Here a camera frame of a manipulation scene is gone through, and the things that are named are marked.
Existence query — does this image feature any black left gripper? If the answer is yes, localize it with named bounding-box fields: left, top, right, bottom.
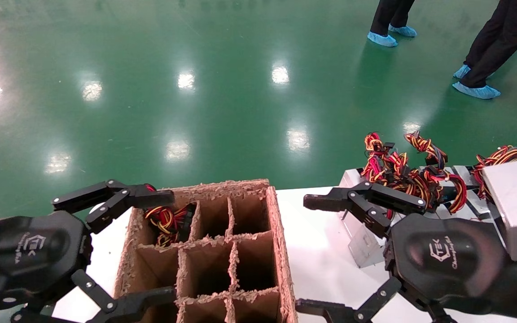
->
left=0, top=179, right=177, bottom=323

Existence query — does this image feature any brown cardboard divider box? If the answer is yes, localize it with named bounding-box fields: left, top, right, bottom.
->
left=114, top=179, right=298, bottom=323

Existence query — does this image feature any person in black trousers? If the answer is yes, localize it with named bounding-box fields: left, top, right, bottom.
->
left=460, top=0, right=517, bottom=89
left=371, top=0, right=416, bottom=36

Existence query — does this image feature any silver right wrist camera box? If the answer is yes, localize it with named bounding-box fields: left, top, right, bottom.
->
left=482, top=158, right=517, bottom=262

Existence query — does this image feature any silver power supply case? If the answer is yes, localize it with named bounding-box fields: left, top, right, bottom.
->
left=347, top=219, right=391, bottom=269
left=338, top=168, right=368, bottom=225
left=452, top=165, right=506, bottom=221

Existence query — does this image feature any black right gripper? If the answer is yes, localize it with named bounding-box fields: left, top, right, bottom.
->
left=295, top=181, right=510, bottom=323

